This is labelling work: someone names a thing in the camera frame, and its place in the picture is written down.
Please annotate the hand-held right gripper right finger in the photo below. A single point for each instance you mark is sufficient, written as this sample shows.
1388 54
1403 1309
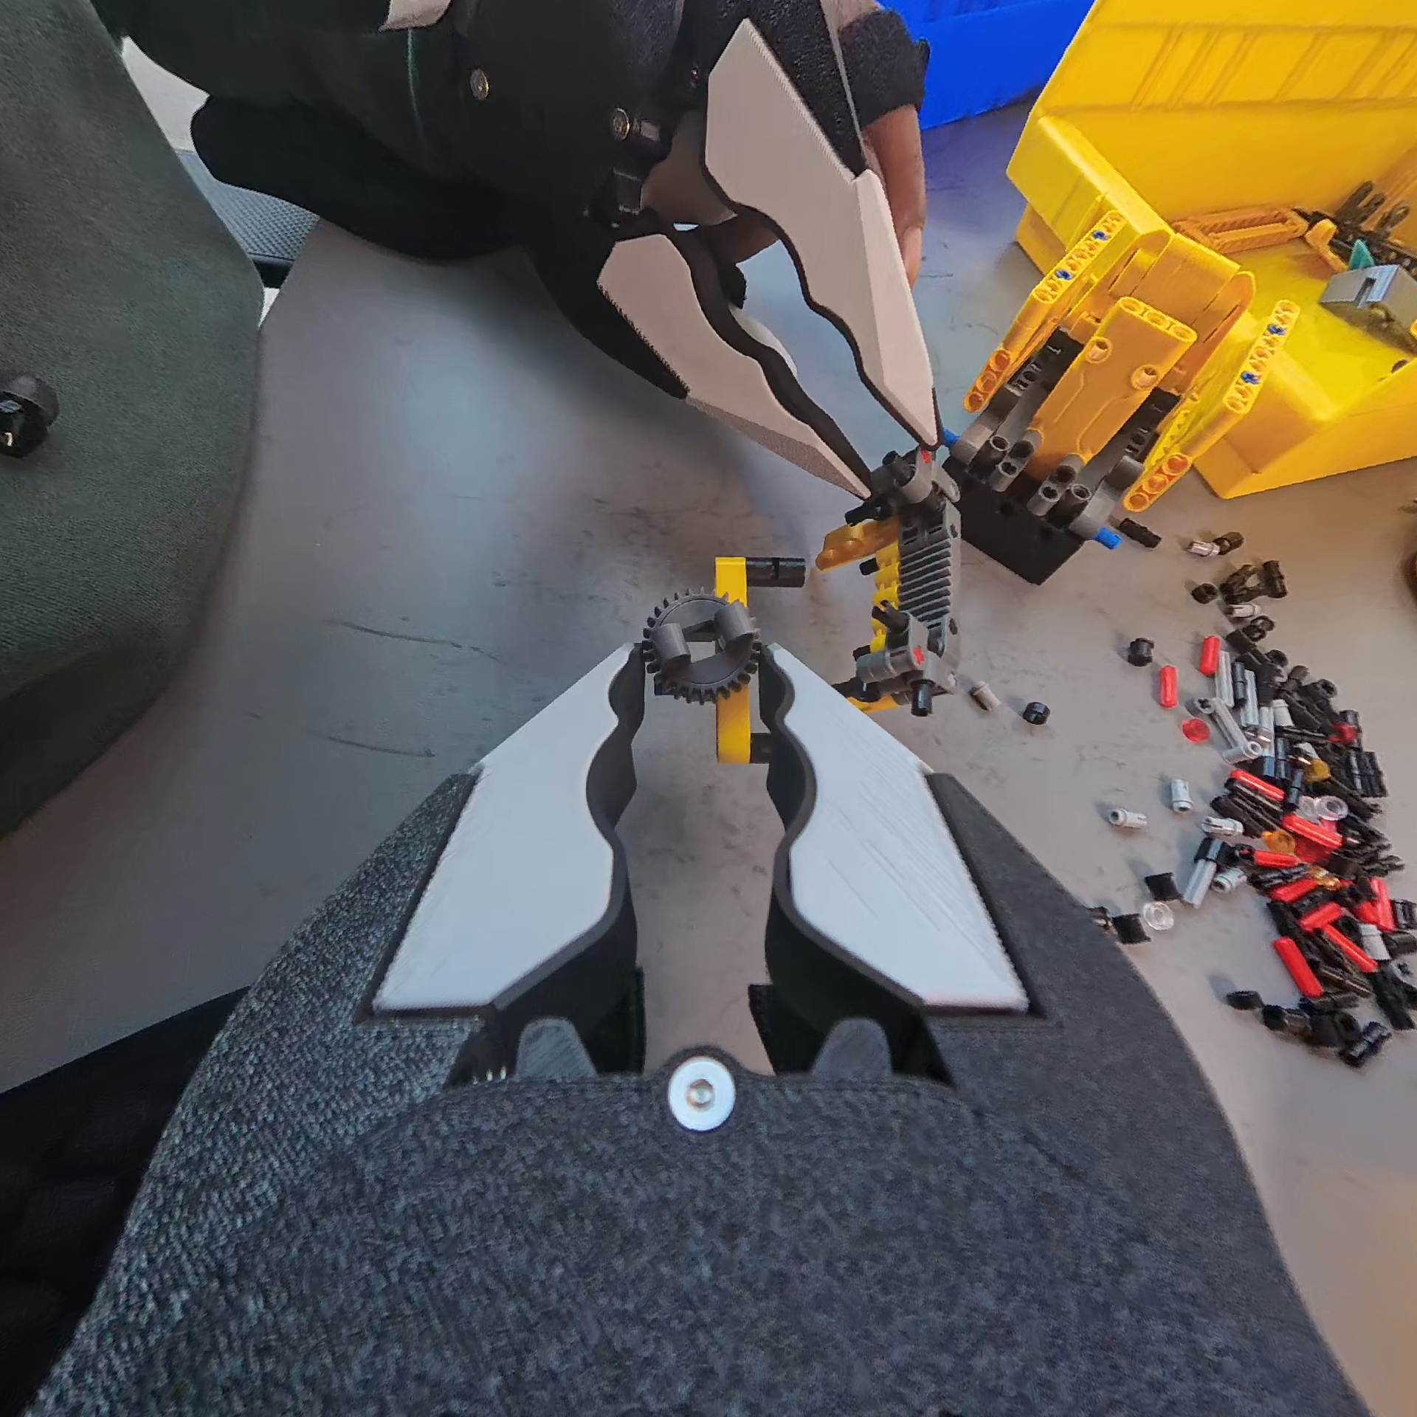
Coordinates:
895 886

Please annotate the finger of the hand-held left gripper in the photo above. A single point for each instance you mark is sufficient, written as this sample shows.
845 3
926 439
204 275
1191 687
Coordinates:
818 221
686 332

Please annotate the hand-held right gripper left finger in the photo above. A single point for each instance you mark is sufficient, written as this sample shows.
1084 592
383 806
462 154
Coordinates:
509 886

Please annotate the yellow lego beam with black pins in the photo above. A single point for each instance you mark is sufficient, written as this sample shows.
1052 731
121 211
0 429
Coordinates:
732 719

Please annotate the grey yellow lego rack assembly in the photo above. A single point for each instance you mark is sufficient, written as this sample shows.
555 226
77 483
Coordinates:
924 564

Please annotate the single light grey lego pin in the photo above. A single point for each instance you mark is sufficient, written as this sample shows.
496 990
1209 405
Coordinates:
985 695

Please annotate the large yellow black lego model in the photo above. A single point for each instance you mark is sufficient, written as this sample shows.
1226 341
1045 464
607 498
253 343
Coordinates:
1106 376

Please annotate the pile of small lego pins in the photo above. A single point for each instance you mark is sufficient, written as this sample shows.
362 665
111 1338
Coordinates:
1295 842

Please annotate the long black lego beam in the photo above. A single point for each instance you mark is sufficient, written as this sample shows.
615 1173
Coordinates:
1366 221

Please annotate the person's left hand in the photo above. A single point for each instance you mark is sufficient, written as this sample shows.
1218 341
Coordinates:
899 165

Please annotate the blue plastic crate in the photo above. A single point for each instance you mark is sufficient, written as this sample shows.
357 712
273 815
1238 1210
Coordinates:
995 56

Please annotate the grey mesh chair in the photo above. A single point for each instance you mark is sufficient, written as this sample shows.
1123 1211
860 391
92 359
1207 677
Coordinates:
264 221

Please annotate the yellow plastic storage bin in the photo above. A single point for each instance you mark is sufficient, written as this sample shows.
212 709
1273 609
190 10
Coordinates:
1272 88

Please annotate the person in green sweatshirt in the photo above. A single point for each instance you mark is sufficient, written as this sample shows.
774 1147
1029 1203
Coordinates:
109 442

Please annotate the orange lego frame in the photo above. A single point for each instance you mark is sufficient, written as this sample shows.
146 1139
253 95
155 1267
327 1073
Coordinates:
1239 230

